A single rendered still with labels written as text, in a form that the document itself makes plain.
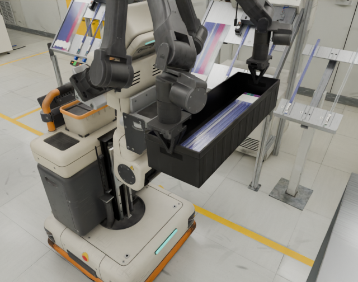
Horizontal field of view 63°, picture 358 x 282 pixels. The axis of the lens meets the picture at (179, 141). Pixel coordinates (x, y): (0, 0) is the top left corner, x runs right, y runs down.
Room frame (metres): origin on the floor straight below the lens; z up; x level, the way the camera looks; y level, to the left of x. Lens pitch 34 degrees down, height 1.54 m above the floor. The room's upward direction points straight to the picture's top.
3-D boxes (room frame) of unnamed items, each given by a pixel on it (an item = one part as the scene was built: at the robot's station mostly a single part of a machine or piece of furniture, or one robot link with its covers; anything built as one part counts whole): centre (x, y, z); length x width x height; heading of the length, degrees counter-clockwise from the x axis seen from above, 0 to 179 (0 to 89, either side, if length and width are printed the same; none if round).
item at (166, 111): (0.62, 0.02, 1.21); 0.10 x 0.07 x 0.07; 145
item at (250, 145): (2.40, -0.61, 0.31); 0.70 x 0.65 x 0.62; 57
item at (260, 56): (1.08, -0.30, 1.21); 0.10 x 0.07 x 0.07; 145
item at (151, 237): (1.18, 0.33, 0.16); 0.67 x 0.64 x 0.25; 55
